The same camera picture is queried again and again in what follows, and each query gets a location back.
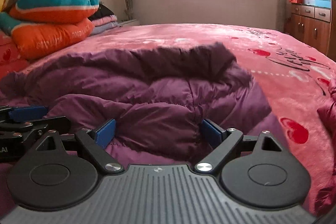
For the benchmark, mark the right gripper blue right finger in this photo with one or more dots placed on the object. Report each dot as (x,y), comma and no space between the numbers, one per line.
(225,144)

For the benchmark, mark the pink heart-print pillow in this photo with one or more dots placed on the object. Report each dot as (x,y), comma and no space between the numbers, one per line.
(10,58)

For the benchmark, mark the pink heart-print bed cover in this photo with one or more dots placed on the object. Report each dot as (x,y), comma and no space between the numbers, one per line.
(293,76)

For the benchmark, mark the folded clothes stack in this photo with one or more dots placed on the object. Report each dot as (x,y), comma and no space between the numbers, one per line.
(103,19)

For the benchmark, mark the blue box on dresser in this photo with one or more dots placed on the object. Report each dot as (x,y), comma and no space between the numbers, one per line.
(318,3)

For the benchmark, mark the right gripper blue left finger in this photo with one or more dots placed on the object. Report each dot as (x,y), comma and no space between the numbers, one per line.
(91,145)

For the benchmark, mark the orange teal folded quilt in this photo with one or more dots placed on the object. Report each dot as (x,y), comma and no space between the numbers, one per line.
(41,27)

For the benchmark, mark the brown wooden dresser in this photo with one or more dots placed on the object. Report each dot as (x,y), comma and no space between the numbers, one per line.
(314,26)

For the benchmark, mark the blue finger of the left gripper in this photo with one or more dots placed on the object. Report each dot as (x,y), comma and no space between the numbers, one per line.
(39,127)
(25,114)

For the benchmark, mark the purple down jacket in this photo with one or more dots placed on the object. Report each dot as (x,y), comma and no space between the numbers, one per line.
(158,97)

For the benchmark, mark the dark red jacket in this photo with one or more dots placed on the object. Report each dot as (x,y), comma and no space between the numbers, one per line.
(327,111)

